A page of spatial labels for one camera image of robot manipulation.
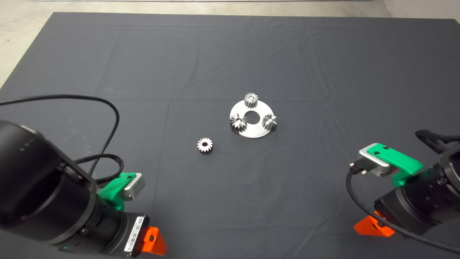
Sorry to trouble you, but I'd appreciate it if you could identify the green right camera mount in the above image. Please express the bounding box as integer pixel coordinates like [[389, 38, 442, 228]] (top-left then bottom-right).
[[367, 143, 424, 187]]

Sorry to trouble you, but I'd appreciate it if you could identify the green left camera mount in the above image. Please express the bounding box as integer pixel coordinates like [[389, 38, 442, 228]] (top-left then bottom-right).
[[96, 173, 137, 212]]

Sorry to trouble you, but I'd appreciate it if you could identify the black right camera cable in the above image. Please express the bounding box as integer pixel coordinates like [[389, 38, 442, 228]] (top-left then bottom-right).
[[346, 160, 460, 253]]

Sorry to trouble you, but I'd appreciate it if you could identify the black left camera cable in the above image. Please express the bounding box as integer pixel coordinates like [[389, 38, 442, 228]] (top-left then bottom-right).
[[0, 94, 125, 185]]

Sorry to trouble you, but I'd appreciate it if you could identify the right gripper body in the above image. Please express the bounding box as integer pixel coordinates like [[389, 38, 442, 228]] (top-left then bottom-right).
[[374, 180, 437, 236]]

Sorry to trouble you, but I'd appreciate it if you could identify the round metal plate with hole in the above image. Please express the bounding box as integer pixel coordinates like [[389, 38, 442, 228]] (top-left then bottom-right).
[[230, 100, 274, 139]]

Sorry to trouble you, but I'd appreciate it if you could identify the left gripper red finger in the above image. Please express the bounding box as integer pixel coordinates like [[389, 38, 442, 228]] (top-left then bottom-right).
[[141, 227, 168, 256]]

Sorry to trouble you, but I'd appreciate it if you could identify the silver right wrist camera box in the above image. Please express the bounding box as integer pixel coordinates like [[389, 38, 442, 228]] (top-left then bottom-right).
[[359, 145, 391, 177]]

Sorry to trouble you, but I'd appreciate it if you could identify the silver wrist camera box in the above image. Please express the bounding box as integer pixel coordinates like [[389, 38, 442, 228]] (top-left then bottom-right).
[[120, 173, 146, 201], [359, 145, 391, 177]]

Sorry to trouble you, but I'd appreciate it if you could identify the black camera cable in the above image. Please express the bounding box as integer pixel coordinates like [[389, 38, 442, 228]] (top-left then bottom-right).
[[346, 160, 460, 253], [0, 94, 125, 185]]

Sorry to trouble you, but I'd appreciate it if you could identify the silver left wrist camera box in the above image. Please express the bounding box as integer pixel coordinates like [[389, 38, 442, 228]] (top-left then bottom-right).
[[120, 173, 146, 201]]

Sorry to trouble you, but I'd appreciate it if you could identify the small steel gear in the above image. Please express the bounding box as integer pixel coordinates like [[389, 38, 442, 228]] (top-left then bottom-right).
[[262, 114, 278, 131], [244, 92, 259, 109], [197, 137, 213, 154]]

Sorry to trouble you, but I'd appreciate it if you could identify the dark grey table cloth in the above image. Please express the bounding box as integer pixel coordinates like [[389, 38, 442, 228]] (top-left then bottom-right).
[[0, 12, 460, 259]]

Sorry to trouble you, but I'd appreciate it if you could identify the larger steel gear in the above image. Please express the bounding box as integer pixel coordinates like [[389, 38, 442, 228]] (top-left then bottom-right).
[[230, 113, 248, 133]]

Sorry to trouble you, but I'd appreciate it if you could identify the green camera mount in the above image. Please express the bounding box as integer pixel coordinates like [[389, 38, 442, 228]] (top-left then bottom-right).
[[367, 143, 424, 187], [96, 173, 137, 212]]

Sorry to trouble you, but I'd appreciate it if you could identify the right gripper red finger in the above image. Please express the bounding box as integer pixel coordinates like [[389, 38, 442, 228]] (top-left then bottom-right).
[[354, 212, 396, 238]]

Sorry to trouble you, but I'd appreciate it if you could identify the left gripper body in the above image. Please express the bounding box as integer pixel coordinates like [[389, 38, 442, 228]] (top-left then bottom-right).
[[102, 211, 150, 258]]

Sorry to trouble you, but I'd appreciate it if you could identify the braided right arm cable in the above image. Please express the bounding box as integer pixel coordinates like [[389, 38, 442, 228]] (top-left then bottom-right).
[[415, 129, 460, 154]]

